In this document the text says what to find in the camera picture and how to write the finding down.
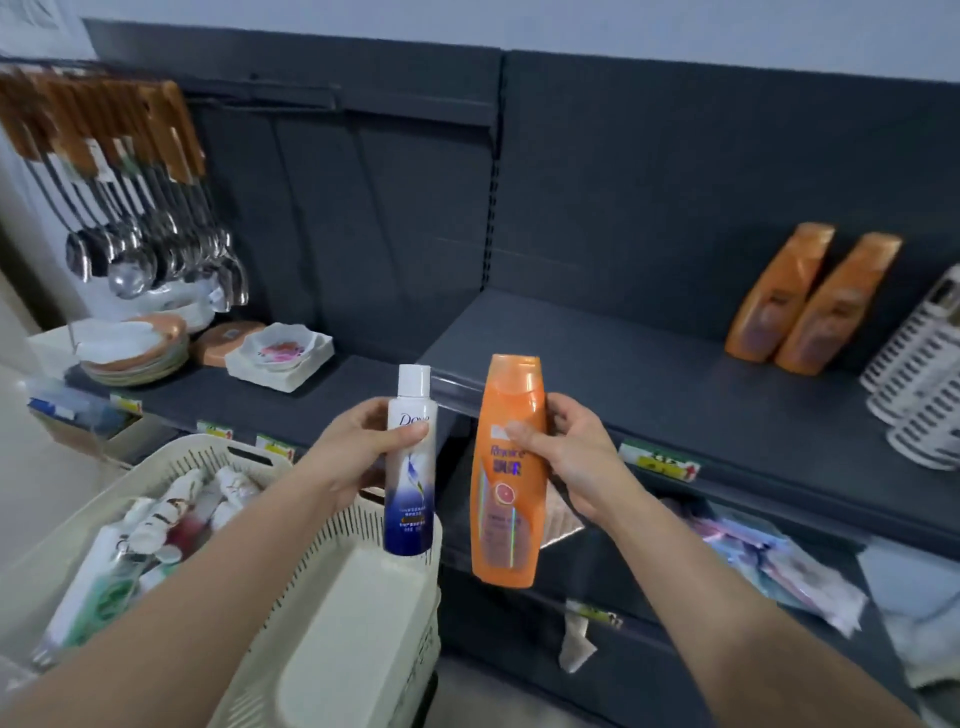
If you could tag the person's right hand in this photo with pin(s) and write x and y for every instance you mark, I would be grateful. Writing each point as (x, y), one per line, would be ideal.
(592, 472)

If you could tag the person's left hand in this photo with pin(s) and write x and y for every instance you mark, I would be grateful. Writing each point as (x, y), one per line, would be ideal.
(345, 457)

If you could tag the Dove bottle blue bottom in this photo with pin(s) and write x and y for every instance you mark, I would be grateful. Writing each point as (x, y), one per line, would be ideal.
(409, 517)

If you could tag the cream slotted plastic basket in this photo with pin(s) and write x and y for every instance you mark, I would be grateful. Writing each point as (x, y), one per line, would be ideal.
(352, 645)
(187, 454)

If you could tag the Clear green pump bottle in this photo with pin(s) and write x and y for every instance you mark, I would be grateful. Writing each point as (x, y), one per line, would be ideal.
(90, 592)

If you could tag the dark grey shelf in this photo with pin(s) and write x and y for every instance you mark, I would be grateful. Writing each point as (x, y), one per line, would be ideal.
(637, 187)

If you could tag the white pump bottles group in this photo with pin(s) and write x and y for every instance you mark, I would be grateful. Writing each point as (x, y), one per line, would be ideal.
(915, 375)

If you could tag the person's right forearm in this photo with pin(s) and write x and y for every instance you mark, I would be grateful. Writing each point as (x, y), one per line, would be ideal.
(735, 637)

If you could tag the person's left forearm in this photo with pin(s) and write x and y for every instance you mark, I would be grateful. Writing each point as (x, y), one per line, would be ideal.
(187, 600)

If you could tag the pink patterned flat packet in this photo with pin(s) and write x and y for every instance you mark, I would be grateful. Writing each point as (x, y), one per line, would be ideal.
(562, 517)

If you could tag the green yellow price label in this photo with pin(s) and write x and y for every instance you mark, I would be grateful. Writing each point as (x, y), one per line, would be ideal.
(594, 614)
(274, 448)
(126, 404)
(215, 430)
(660, 461)

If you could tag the white square dish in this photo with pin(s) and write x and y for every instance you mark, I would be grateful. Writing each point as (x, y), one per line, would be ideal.
(277, 382)

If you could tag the white floral bowl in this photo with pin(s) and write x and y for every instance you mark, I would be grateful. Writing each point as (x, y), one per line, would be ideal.
(281, 349)

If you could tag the orange dome bowl with sticker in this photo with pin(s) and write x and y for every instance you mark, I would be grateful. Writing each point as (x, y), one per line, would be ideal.
(217, 345)

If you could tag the pale pink tube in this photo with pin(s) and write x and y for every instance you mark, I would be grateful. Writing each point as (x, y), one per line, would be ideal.
(576, 645)

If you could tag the pile of pastel small packets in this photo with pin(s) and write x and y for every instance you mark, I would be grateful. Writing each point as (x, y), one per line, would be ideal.
(780, 570)

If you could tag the white ribbed scalloped bowl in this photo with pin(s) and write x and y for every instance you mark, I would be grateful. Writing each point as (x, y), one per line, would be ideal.
(187, 315)

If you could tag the stack of orange cream plates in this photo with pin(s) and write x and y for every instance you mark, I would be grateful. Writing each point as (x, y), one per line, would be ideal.
(135, 367)

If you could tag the brown cardboard tray box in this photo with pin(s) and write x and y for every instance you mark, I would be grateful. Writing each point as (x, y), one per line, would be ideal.
(75, 444)

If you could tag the clear blue plastic box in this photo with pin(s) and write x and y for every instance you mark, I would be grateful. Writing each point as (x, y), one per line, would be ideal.
(67, 409)

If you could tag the row of hanging steel ladles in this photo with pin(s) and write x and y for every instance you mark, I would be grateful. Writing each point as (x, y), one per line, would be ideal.
(135, 262)

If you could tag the white plastic box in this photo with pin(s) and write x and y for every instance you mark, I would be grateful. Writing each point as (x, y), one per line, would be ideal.
(49, 352)

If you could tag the white paper wall sign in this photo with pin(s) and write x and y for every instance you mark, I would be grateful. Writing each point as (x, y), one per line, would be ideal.
(37, 30)

